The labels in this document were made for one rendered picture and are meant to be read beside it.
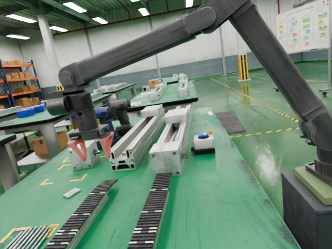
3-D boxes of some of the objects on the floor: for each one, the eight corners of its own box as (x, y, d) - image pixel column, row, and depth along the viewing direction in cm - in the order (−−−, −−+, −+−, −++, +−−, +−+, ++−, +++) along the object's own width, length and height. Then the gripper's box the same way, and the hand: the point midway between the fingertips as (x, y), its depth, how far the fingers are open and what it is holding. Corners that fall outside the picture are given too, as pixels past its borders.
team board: (272, 92, 640) (268, 16, 594) (288, 88, 651) (284, 14, 606) (322, 96, 498) (321, -4, 452) (340, 91, 509) (342, -6, 463)
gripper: (58, 115, 66) (72, 166, 69) (98, 109, 63) (111, 162, 67) (71, 110, 72) (84, 157, 76) (108, 105, 70) (119, 153, 74)
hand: (96, 157), depth 71 cm, fingers open, 8 cm apart
